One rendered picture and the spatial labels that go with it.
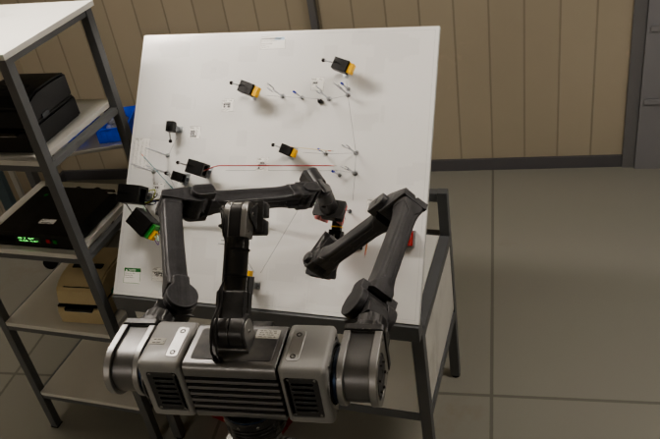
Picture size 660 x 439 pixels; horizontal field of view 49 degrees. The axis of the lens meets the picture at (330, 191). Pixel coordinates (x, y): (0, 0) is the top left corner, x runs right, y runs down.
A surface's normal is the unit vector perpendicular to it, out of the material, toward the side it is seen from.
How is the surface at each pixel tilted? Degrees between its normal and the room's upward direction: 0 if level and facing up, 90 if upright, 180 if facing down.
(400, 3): 90
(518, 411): 0
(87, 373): 0
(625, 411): 0
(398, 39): 49
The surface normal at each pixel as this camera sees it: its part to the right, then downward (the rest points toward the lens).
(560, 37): -0.18, 0.54
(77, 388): -0.14, -0.84
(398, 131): -0.32, -0.15
